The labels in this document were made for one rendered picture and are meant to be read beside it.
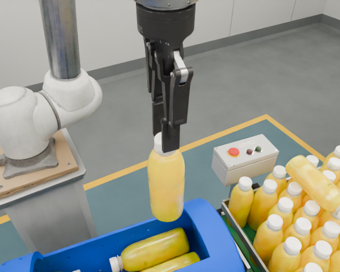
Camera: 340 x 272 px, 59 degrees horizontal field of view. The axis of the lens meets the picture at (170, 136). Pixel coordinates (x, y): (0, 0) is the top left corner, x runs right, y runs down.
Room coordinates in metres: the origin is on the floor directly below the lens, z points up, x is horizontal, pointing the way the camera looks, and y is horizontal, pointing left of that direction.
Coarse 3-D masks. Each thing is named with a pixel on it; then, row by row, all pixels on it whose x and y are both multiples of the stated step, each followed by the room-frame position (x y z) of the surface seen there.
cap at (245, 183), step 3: (243, 177) 0.62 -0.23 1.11; (246, 177) 0.62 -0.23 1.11; (240, 180) 0.60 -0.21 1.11; (243, 180) 0.60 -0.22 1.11; (246, 180) 0.60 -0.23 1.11; (249, 180) 0.60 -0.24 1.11; (240, 183) 0.59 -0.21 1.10; (243, 183) 0.59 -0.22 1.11; (246, 183) 0.59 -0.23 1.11; (249, 183) 0.59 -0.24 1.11; (240, 186) 0.59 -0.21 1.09; (243, 186) 0.58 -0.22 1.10; (246, 186) 0.58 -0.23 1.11; (249, 186) 0.58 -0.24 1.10; (246, 189) 0.58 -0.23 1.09
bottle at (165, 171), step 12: (156, 156) 0.38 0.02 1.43; (168, 156) 0.38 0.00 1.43; (180, 156) 0.39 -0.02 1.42; (156, 168) 0.37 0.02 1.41; (168, 168) 0.37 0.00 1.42; (180, 168) 0.37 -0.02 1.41; (156, 180) 0.36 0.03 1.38; (168, 180) 0.36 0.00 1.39; (180, 180) 0.37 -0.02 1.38; (156, 192) 0.36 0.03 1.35; (168, 192) 0.36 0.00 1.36; (180, 192) 0.37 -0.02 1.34; (156, 204) 0.37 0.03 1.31; (168, 204) 0.36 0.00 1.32; (180, 204) 0.37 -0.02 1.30; (156, 216) 0.37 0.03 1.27; (168, 216) 0.36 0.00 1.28
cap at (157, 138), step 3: (159, 132) 0.41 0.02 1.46; (156, 135) 0.40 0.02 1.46; (159, 135) 0.40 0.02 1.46; (156, 138) 0.39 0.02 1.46; (159, 138) 0.39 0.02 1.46; (156, 141) 0.39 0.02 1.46; (159, 141) 0.39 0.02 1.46; (156, 144) 0.38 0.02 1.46; (159, 144) 0.38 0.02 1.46; (156, 147) 0.38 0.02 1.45; (159, 147) 0.38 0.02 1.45; (159, 150) 0.38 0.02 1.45
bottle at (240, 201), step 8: (232, 192) 0.60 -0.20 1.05; (240, 192) 0.58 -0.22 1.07; (248, 192) 0.58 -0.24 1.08; (232, 200) 0.59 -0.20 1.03; (240, 200) 0.57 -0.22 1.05; (248, 200) 0.57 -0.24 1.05; (232, 208) 0.58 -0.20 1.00; (240, 208) 0.57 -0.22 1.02; (248, 208) 0.57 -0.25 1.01; (240, 216) 0.57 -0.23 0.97; (240, 224) 0.57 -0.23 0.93
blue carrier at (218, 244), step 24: (192, 216) 0.39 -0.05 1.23; (216, 216) 0.39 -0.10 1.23; (96, 240) 0.40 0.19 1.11; (120, 240) 0.42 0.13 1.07; (192, 240) 0.47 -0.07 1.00; (216, 240) 0.33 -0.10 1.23; (24, 264) 0.29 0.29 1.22; (48, 264) 0.36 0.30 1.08; (72, 264) 0.37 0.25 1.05; (96, 264) 0.38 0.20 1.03; (192, 264) 0.29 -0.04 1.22; (216, 264) 0.29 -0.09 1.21; (240, 264) 0.30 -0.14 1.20
